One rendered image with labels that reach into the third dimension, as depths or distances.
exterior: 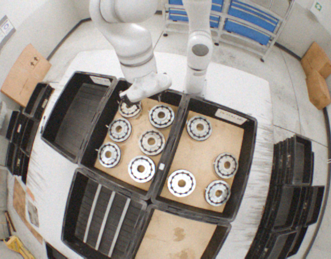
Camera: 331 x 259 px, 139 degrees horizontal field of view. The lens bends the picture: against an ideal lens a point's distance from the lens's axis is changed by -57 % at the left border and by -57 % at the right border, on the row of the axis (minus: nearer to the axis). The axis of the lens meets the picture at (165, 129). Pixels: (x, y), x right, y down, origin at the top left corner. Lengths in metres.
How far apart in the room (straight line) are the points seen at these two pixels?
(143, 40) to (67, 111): 0.67
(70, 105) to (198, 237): 0.88
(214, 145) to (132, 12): 0.53
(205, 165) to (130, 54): 0.47
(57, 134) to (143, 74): 0.64
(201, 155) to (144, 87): 0.38
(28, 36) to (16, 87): 1.05
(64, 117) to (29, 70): 2.42
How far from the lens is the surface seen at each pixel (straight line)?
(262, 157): 0.86
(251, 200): 0.82
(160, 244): 0.63
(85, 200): 0.69
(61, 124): 0.83
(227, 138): 0.62
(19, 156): 2.10
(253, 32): 2.30
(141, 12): 0.19
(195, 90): 0.72
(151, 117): 0.58
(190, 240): 0.63
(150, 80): 0.28
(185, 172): 0.53
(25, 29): 3.40
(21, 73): 3.10
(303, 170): 1.50
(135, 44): 0.24
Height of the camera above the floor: 1.39
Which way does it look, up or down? 72 degrees down
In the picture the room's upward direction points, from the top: 8 degrees counter-clockwise
